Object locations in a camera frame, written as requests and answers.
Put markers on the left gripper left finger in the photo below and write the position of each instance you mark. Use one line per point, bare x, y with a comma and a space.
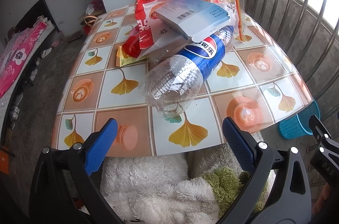
50, 200

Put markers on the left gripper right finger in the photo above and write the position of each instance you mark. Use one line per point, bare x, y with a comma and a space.
289, 200

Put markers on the yellow Enaak snack packet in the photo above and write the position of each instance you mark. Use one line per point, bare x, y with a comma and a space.
122, 59

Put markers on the Pepsi plastic bottle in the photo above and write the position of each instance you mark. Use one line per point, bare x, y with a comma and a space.
172, 85

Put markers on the red plastic bag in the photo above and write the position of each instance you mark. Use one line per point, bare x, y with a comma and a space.
150, 32

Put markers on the white blue paper box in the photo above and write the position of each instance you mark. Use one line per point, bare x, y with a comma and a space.
192, 19

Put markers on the clear red-printed plastic wrapper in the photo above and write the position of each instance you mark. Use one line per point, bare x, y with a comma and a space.
235, 8

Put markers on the blue plastic trash basket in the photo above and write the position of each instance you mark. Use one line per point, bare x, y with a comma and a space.
297, 125

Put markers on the person right hand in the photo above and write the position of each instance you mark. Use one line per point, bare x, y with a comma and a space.
327, 202

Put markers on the green fluffy garment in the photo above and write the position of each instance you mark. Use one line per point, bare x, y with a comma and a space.
226, 185

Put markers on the patterned plastic tablecloth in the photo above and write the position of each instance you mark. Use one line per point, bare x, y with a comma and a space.
97, 90

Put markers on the bed with pink bedding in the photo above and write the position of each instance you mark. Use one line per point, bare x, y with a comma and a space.
34, 28

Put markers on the metal balcony railing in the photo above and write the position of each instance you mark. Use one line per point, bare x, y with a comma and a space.
290, 60

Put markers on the red handbag on floor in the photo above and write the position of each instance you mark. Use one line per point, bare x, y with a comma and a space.
87, 20

